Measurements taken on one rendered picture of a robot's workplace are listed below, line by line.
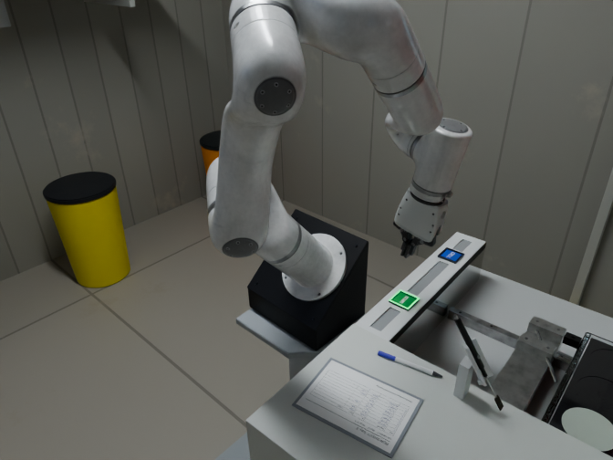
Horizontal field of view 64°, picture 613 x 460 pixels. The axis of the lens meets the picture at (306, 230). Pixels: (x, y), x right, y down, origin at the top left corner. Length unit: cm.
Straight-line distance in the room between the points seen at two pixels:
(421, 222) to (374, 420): 42
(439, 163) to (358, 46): 35
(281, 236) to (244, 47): 51
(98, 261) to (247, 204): 218
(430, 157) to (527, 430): 54
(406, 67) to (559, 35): 177
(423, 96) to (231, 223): 41
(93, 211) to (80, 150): 64
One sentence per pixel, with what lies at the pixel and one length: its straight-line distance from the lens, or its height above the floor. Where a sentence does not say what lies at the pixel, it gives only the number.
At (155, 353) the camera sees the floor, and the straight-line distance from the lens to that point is 259.
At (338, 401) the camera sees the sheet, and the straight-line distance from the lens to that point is 100.
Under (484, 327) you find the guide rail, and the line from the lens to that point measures 141.
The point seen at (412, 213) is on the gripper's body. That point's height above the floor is 122.
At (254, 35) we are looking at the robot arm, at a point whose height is 163.
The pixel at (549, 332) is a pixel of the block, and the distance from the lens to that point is 136.
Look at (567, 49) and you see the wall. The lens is 251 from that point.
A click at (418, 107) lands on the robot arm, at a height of 150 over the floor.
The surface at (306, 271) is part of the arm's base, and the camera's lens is 120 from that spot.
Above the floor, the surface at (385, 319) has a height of 96.
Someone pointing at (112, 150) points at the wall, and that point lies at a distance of 349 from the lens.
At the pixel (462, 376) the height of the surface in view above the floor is 102.
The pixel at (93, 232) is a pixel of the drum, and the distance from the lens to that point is 293.
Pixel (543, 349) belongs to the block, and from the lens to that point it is 130.
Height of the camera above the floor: 173
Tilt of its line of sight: 30 degrees down
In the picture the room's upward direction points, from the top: 1 degrees counter-clockwise
